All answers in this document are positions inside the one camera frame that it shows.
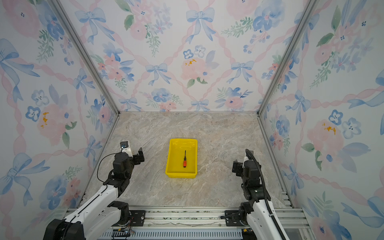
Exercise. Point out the yellow plastic bin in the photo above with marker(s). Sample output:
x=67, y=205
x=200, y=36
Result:
x=174, y=167

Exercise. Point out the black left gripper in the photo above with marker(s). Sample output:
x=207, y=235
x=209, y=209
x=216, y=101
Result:
x=137, y=160

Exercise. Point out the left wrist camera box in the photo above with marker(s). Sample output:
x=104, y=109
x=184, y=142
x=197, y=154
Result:
x=126, y=148

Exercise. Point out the aluminium corner post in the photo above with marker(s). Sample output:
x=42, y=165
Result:
x=81, y=49
x=291, y=47

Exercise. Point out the red handled screwdriver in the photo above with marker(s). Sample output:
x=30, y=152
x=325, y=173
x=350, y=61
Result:
x=185, y=160

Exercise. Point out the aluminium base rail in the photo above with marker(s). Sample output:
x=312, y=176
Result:
x=183, y=223

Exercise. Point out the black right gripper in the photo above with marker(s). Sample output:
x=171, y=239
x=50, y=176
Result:
x=238, y=167

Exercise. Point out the aluminium corner post left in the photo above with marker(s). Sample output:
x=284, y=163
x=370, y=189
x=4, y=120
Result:
x=81, y=49

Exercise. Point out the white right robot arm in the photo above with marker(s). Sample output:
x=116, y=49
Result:
x=258, y=211

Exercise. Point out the aluminium corner post right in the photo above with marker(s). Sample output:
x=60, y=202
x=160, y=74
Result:
x=291, y=47

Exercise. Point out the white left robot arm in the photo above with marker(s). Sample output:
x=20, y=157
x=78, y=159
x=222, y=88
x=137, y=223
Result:
x=102, y=210

